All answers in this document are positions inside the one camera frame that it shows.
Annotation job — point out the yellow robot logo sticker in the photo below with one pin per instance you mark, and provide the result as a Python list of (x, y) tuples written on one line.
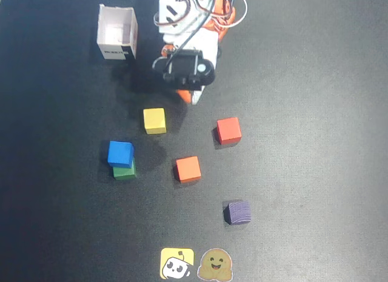
[(177, 263)]

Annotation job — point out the blue wooden cube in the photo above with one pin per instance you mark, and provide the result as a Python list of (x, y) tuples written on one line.
[(120, 153)]

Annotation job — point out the black table mat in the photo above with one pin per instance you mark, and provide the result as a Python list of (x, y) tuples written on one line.
[(303, 173)]

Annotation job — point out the white open cardboard box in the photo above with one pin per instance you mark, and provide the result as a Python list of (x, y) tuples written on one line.
[(116, 30)]

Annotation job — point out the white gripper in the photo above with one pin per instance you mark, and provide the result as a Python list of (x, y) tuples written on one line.
[(194, 97)]

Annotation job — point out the yellow wooden cube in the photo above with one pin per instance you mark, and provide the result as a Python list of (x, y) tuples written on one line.
[(154, 119)]

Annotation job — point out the green wooden cube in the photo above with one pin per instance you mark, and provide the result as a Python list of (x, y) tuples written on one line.
[(124, 173)]

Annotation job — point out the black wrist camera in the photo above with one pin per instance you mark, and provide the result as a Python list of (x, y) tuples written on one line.
[(185, 68)]

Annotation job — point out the red wooden cube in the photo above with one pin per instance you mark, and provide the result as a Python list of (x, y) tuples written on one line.
[(228, 130)]

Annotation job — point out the hugging face emoji sticker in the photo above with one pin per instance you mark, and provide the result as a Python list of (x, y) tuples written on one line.
[(215, 263)]

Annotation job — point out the orange wooden cube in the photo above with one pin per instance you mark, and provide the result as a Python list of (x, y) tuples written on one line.
[(188, 169)]

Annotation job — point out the purple wooden cube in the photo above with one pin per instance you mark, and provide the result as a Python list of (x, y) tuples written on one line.
[(239, 212)]

